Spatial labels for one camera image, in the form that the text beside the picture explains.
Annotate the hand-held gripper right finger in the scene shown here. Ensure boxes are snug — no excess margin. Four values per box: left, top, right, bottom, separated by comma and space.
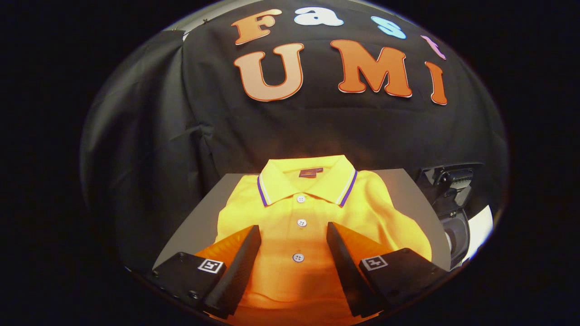
326, 221, 450, 318

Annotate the dark washing machine lid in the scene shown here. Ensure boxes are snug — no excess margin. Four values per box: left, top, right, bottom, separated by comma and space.
415, 163, 483, 218

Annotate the black backdrop cloth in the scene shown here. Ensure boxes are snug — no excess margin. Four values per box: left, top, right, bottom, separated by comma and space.
81, 0, 509, 272

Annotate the orange polo shirt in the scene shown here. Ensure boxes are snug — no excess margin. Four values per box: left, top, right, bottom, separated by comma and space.
215, 155, 432, 324

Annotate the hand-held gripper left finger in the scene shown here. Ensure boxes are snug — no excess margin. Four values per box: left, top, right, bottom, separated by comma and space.
149, 225, 262, 318

